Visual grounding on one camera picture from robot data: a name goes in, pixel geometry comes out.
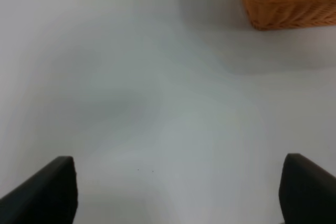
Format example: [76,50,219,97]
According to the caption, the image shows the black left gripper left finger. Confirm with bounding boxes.
[1,156,78,223]

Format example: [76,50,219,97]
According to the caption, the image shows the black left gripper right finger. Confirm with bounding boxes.
[278,153,335,224]

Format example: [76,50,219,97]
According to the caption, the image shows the orange wicker basket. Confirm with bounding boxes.
[242,0,335,30]

